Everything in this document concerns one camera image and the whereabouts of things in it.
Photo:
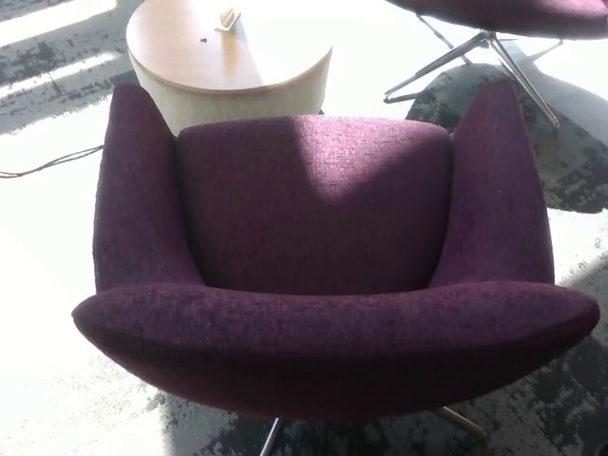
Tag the purple fabric swivel armchair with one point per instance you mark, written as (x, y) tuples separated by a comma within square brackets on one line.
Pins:
[(313, 342)]

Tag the round wooden side table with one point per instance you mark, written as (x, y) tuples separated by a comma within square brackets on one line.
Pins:
[(204, 62)]

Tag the small wooden card holder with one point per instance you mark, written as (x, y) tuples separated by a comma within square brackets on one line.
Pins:
[(228, 21)]

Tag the purple chair with chrome base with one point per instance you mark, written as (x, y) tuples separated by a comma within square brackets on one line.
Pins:
[(503, 12)]

